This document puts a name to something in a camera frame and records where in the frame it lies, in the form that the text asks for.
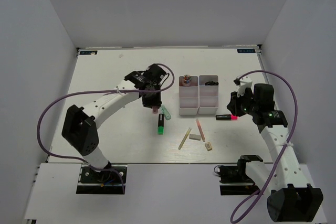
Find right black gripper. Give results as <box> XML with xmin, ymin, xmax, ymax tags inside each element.
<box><xmin>227</xmin><ymin>88</ymin><xmax>258</xmax><ymax>117</ymax></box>

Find pink correction tape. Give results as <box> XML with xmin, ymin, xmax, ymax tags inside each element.
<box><xmin>152</xmin><ymin>106</ymin><xmax>159</xmax><ymax>114</ymax></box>

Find black pink highlighter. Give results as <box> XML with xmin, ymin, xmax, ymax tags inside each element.
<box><xmin>215</xmin><ymin>114</ymin><xmax>238</xmax><ymax>121</ymax></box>

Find black green highlighter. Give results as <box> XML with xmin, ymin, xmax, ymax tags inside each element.
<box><xmin>157</xmin><ymin>113</ymin><xmax>164</xmax><ymax>135</ymax></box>

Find black handled scissors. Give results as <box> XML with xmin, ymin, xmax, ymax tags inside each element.
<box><xmin>204</xmin><ymin>81</ymin><xmax>219</xmax><ymax>86</ymax></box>

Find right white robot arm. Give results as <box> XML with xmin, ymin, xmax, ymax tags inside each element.
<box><xmin>227</xmin><ymin>82</ymin><xmax>323</xmax><ymax>222</ymax></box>

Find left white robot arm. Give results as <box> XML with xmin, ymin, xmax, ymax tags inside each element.
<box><xmin>61</xmin><ymin>63</ymin><xmax>169</xmax><ymax>182</ymax></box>

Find right white organizer tray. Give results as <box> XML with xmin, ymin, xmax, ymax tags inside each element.
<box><xmin>198</xmin><ymin>75</ymin><xmax>219</xmax><ymax>115</ymax></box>

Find pink pastel pen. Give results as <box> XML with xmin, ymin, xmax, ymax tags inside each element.
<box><xmin>196</xmin><ymin>119</ymin><xmax>205</xmax><ymax>142</ymax></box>

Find yellow pastel pen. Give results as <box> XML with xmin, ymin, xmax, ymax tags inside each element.
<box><xmin>178</xmin><ymin>127</ymin><xmax>192</xmax><ymax>150</ymax></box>

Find small beige eraser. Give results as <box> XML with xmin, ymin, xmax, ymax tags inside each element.
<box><xmin>205</xmin><ymin>142</ymin><xmax>213</xmax><ymax>151</ymax></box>

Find grey white eraser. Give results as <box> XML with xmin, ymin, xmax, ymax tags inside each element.
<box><xmin>189</xmin><ymin>134</ymin><xmax>202</xmax><ymax>141</ymax></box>

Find left blue table label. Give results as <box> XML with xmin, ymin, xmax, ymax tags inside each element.
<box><xmin>79</xmin><ymin>50</ymin><xmax>98</xmax><ymax>55</ymax></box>

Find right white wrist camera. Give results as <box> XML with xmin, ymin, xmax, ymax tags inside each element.
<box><xmin>234</xmin><ymin>76</ymin><xmax>253</xmax><ymax>97</ymax></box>

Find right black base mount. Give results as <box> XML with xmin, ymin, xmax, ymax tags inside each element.
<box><xmin>214</xmin><ymin>155</ymin><xmax>263</xmax><ymax>196</ymax></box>

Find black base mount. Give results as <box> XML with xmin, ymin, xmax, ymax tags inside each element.
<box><xmin>76</xmin><ymin>165</ymin><xmax>128</xmax><ymax>195</ymax></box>
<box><xmin>214</xmin><ymin>155</ymin><xmax>263</xmax><ymax>196</ymax></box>

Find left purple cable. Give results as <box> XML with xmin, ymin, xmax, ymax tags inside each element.
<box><xmin>36</xmin><ymin>63</ymin><xmax>175</xmax><ymax>195</ymax></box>

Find purple cable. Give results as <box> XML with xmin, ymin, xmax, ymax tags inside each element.
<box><xmin>230</xmin><ymin>70</ymin><xmax>298</xmax><ymax>222</ymax></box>
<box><xmin>36</xmin><ymin>63</ymin><xmax>175</xmax><ymax>195</ymax></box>

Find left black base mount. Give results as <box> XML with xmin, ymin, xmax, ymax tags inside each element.
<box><xmin>76</xmin><ymin>165</ymin><xmax>128</xmax><ymax>195</ymax></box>

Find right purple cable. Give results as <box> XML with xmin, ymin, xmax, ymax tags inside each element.
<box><xmin>230</xmin><ymin>70</ymin><xmax>298</xmax><ymax>222</ymax></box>

